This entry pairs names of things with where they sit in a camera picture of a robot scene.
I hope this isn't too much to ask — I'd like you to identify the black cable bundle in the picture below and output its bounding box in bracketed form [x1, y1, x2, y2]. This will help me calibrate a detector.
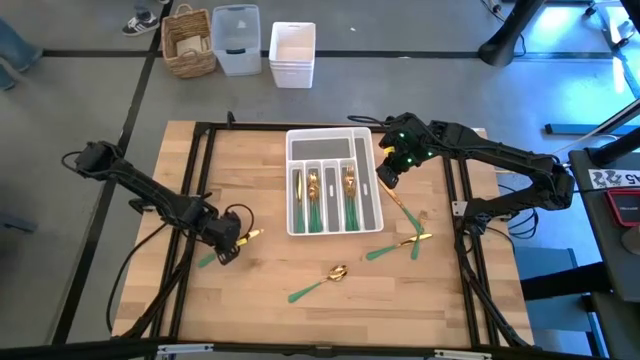
[497, 184, 541, 241]

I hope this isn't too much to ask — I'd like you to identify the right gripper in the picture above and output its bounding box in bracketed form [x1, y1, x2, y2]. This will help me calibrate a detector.
[375, 112, 437, 190]

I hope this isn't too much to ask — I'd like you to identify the gold knife green handle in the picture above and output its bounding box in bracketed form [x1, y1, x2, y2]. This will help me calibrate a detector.
[365, 232, 434, 262]
[197, 228, 265, 269]
[294, 168, 305, 234]
[378, 179, 428, 232]

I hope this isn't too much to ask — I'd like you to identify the black stand pole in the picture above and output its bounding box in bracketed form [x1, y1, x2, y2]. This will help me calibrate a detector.
[477, 0, 546, 68]

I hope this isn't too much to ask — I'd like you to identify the black floor cable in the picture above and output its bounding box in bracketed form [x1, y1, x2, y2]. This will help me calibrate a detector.
[104, 222, 171, 335]

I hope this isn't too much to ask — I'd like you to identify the dark side desk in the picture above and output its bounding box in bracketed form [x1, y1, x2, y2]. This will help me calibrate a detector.
[567, 142, 640, 360]

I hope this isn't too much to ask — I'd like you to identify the clear plastic bin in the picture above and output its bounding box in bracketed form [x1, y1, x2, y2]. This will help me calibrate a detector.
[210, 3, 263, 78]

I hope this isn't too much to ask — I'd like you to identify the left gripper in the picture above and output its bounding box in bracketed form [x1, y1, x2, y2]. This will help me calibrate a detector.
[202, 209, 245, 267]

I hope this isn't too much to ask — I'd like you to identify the white number label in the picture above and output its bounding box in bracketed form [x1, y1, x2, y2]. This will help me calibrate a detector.
[588, 168, 640, 190]

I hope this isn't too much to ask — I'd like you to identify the black floor bar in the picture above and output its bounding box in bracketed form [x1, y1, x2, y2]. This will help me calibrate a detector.
[543, 97, 640, 137]

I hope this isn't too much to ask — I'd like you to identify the gold spoon green handle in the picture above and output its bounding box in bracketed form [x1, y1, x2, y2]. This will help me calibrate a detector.
[287, 264, 350, 305]
[307, 179, 324, 234]
[309, 172, 325, 234]
[308, 168, 320, 234]

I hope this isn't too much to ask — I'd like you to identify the beige board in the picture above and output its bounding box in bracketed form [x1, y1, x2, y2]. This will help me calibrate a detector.
[174, 34, 211, 57]

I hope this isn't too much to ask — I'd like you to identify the silver bracket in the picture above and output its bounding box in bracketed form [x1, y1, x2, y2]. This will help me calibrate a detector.
[433, 348, 494, 360]
[156, 342, 215, 357]

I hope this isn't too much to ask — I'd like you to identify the black aluminium table frame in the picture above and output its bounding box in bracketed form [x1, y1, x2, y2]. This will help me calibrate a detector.
[112, 112, 535, 360]

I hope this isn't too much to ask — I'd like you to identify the wicker basket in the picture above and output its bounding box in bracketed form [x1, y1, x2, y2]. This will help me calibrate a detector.
[160, 3, 217, 80]

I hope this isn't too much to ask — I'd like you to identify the white plastic bin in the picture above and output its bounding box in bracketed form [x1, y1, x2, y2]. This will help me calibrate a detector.
[268, 21, 317, 90]

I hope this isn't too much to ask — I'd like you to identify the white cutlery tray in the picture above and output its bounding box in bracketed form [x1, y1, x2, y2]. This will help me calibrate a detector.
[284, 126, 385, 237]

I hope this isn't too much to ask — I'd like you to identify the grey chair leg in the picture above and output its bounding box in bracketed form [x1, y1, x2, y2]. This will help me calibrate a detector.
[0, 212, 39, 235]

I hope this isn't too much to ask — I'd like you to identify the red black device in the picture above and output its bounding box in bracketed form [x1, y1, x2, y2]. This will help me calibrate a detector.
[603, 188, 640, 229]

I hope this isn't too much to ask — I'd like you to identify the grey floor box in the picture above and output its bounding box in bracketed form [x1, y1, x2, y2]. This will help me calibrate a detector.
[513, 246, 594, 334]

